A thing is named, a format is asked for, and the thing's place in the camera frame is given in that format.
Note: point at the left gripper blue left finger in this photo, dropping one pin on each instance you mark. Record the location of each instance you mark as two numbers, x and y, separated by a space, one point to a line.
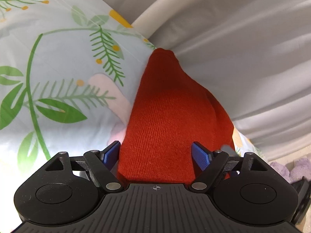
100 165

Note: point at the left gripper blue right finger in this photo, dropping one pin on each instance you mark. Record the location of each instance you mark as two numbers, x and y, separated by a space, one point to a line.
211 164

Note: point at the red knit cardigan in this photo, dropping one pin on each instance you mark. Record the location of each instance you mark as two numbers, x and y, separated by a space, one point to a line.
171 111

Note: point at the purple teddy bear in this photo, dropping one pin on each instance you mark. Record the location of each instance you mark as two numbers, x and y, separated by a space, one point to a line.
301 170

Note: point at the floral bed sheet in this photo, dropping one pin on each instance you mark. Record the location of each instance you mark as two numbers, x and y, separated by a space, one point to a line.
69 75

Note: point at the white curtain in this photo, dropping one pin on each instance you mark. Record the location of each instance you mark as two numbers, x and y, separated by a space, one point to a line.
253 55

